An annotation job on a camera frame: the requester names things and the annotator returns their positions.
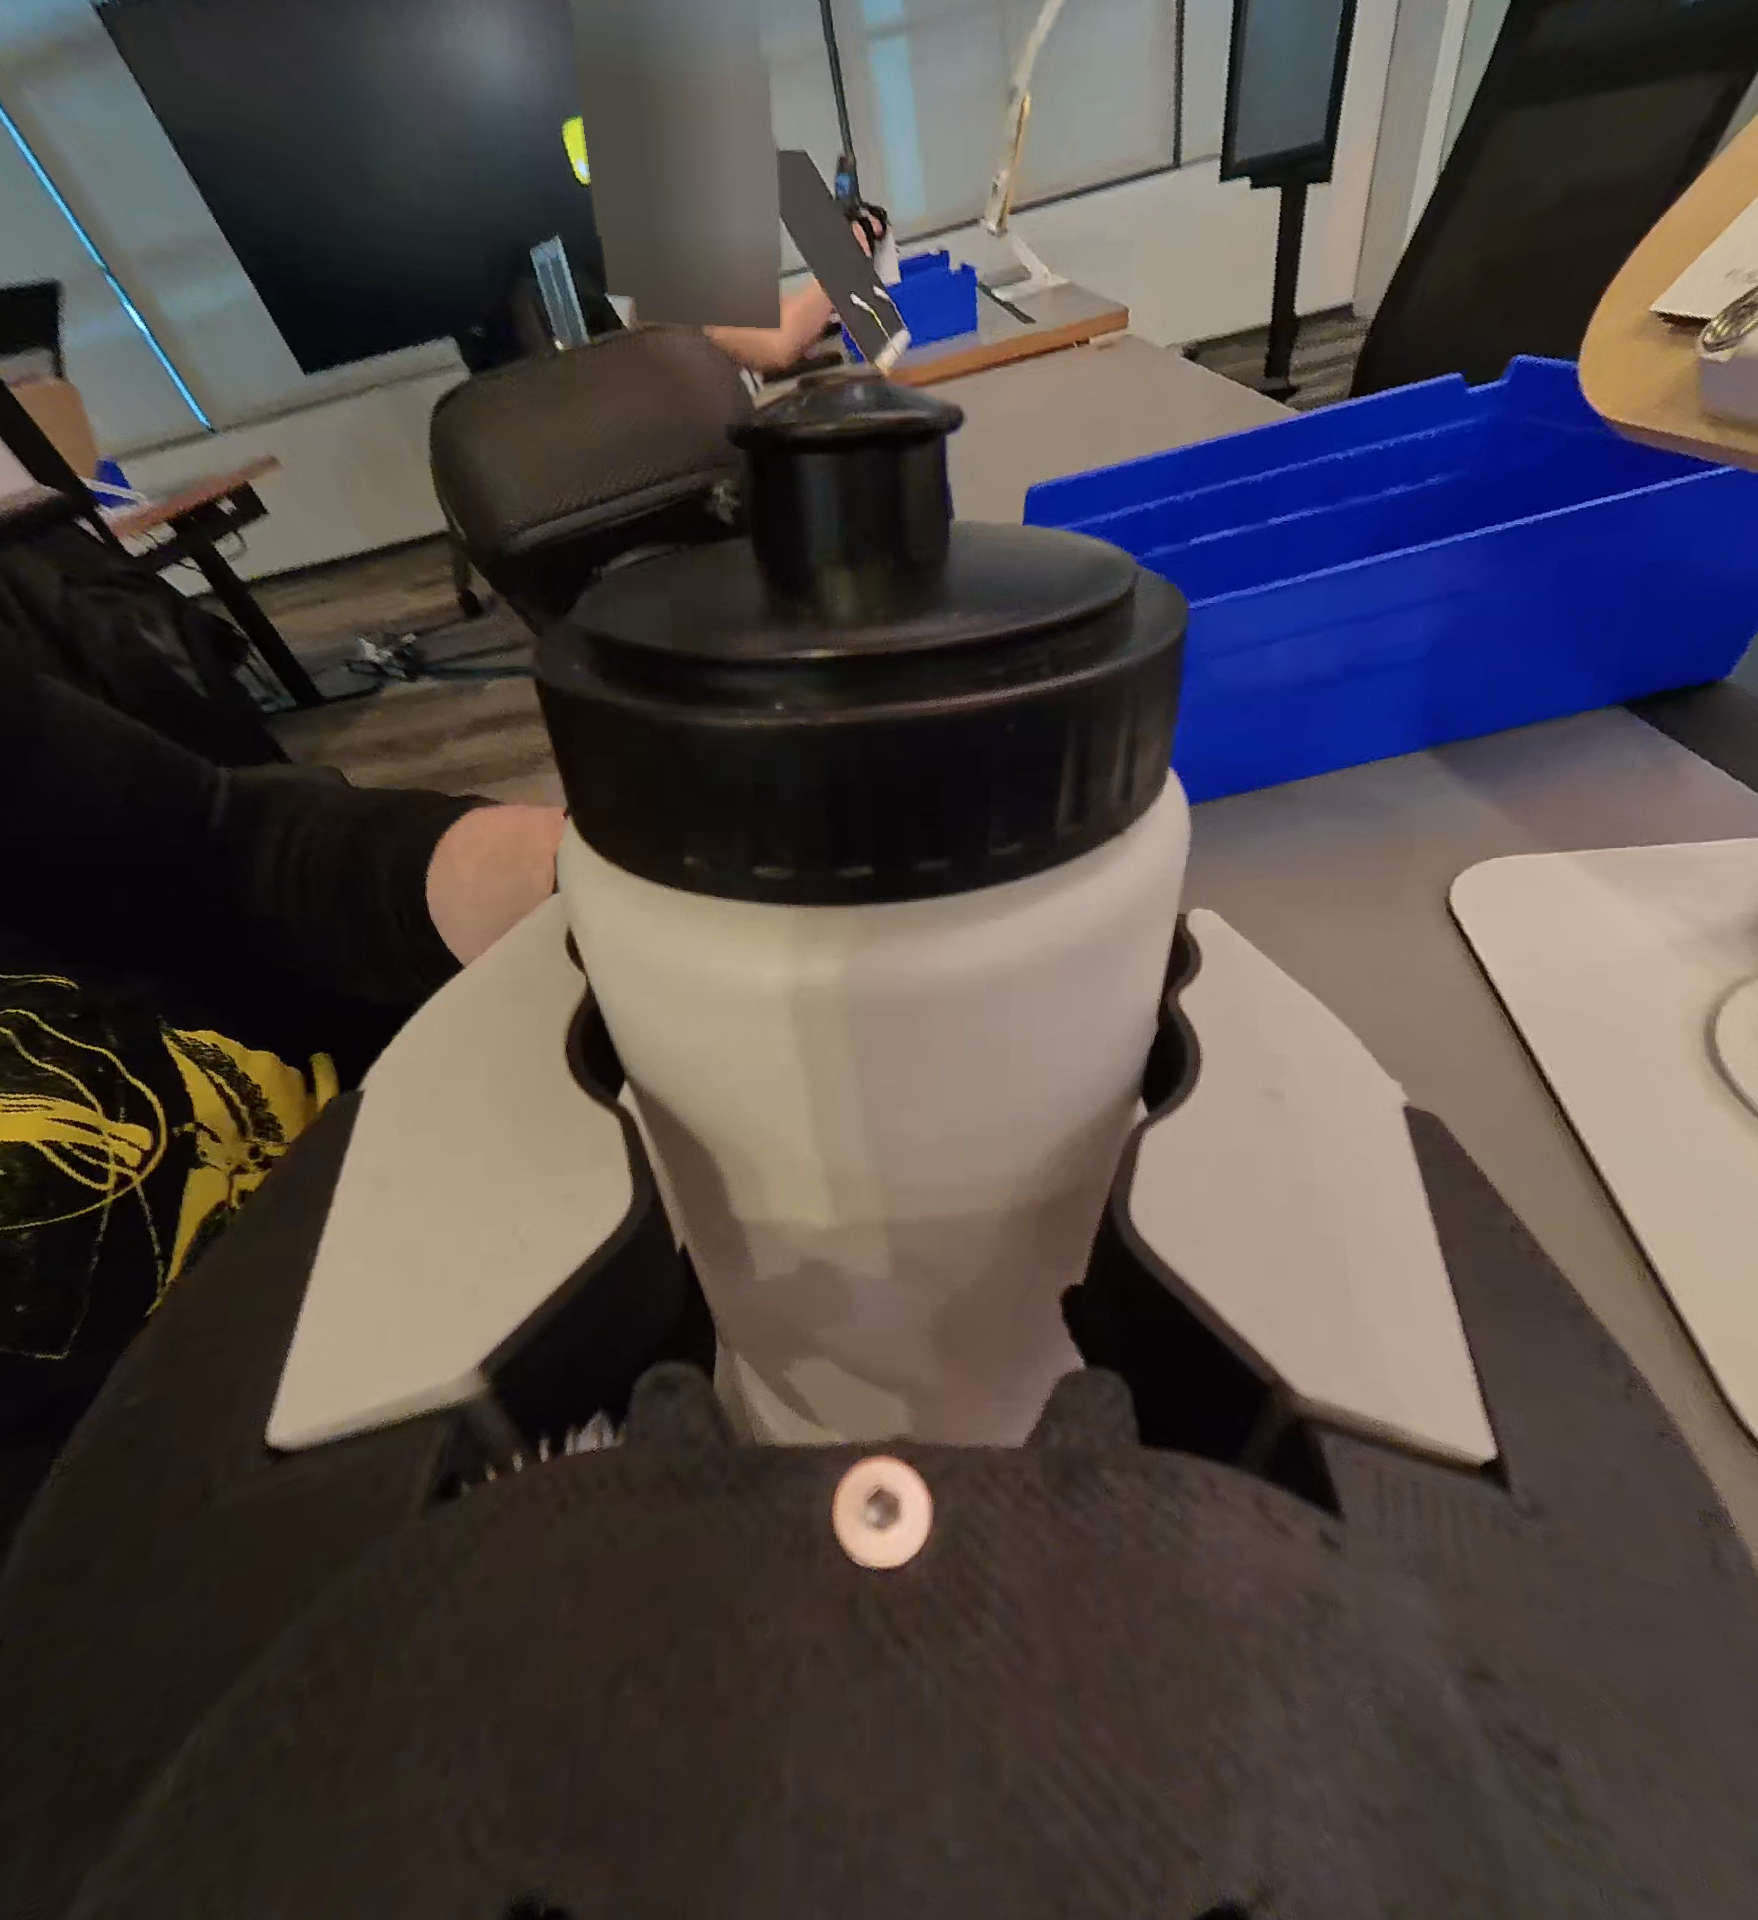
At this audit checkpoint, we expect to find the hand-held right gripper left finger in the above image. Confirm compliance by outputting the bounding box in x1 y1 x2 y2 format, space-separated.
268 895 689 1459

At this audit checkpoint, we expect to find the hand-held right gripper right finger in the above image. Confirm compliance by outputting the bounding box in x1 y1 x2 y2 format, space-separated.
1066 910 1502 1472

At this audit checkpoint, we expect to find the white bottle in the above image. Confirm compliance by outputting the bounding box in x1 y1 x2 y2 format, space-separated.
557 786 1200 1448

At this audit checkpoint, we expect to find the person's left forearm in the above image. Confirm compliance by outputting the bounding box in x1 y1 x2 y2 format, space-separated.
0 571 476 1053

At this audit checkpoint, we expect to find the person's left hand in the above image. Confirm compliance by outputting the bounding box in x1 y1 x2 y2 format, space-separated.
424 798 569 968

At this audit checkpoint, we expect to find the small blue plastic bin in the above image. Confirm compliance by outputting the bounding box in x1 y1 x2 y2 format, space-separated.
886 249 984 356

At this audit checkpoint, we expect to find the black yellow printed shirt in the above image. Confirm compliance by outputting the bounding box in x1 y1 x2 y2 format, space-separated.
0 931 340 1696

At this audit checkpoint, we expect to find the wooden top side table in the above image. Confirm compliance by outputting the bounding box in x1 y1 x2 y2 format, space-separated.
84 451 326 715

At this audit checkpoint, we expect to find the wooden top desk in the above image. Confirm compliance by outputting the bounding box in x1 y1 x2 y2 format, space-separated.
896 275 1133 385

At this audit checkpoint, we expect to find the white standing panel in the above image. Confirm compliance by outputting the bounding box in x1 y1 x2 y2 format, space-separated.
975 0 1072 286

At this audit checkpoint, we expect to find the black standing monitor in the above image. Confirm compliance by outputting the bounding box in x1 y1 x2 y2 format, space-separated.
1219 0 1361 385

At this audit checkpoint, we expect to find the wooden display board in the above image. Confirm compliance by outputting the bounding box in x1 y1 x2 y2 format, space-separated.
1579 45 1758 496

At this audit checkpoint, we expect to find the black office chair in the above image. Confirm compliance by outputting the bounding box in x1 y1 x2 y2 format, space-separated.
1348 0 1758 401

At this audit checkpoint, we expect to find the floor cable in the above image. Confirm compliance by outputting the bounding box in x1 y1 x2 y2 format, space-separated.
310 614 521 697

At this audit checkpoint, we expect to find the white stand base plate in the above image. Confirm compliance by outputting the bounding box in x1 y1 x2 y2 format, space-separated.
1450 834 1758 1517

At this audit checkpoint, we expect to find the black wall screen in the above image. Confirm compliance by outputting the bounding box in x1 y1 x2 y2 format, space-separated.
94 0 616 377

